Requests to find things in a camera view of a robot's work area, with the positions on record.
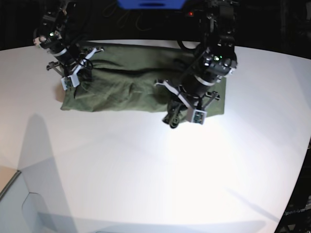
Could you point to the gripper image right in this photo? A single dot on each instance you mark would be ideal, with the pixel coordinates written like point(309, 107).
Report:
point(207, 86)

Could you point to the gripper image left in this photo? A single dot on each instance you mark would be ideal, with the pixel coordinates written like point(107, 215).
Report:
point(83, 90)

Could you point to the green t-shirt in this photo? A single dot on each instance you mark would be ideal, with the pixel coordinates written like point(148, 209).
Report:
point(124, 79)

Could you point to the blue box at top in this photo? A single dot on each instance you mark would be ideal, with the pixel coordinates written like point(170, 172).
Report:
point(151, 4)

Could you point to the black power strip red light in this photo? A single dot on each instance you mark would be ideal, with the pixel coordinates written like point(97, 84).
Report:
point(192, 13)

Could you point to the grey panel at corner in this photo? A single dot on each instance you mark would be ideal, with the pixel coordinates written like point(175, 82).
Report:
point(18, 213)

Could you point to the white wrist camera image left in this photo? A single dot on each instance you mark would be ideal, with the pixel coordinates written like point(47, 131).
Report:
point(70, 77)

